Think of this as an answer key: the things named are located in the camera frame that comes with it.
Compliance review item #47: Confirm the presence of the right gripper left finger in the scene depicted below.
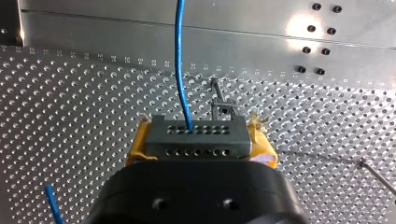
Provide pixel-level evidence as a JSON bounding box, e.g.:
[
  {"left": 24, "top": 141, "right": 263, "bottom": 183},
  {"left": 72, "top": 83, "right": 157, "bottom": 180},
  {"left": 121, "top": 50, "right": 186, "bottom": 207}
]
[{"left": 124, "top": 113, "right": 159, "bottom": 168}]

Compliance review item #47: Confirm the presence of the metal post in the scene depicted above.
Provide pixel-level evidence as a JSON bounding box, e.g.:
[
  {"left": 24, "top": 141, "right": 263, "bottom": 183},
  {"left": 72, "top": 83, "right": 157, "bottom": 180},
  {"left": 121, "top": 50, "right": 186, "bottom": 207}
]
[
  {"left": 209, "top": 77, "right": 239, "bottom": 121},
  {"left": 359, "top": 158, "right": 396, "bottom": 198}
]

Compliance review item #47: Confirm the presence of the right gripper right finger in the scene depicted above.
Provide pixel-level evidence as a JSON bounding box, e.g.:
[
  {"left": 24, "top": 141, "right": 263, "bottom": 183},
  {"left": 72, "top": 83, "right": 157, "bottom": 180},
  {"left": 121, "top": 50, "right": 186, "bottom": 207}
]
[{"left": 246, "top": 113, "right": 279, "bottom": 170}]

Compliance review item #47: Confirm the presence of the blue cable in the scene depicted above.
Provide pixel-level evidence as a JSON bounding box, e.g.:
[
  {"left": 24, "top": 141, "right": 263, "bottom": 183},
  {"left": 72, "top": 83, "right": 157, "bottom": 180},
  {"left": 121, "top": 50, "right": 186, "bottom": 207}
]
[{"left": 44, "top": 0, "right": 252, "bottom": 224}]

